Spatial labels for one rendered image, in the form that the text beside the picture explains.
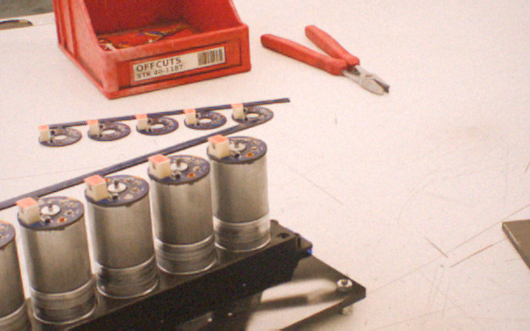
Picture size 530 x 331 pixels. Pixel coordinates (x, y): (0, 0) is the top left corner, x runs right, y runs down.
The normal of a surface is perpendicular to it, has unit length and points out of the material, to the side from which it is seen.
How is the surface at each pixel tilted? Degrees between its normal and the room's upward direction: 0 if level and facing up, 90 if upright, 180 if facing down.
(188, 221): 90
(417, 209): 0
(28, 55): 0
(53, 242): 90
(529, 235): 0
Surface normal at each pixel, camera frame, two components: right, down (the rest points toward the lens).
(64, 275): 0.40, 0.37
